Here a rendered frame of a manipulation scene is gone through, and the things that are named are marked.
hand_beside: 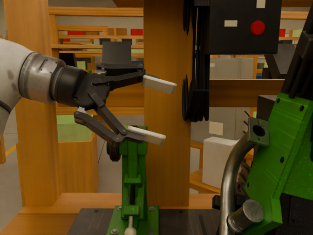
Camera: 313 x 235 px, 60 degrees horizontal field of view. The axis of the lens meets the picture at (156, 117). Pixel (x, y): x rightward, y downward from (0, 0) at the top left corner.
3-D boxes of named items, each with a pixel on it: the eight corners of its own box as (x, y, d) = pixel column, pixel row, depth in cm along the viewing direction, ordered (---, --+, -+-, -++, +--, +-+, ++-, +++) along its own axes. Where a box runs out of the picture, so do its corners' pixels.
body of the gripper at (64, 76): (48, 88, 47) (100, 102, 47) (66, 54, 51) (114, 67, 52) (54, 111, 53) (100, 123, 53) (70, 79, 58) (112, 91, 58)
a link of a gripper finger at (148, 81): (141, 86, 57) (142, 83, 58) (173, 94, 58) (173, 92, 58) (143, 77, 55) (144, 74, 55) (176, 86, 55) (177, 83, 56)
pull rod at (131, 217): (136, 242, 61) (135, 219, 60) (123, 242, 61) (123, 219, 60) (138, 227, 67) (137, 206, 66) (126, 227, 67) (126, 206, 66)
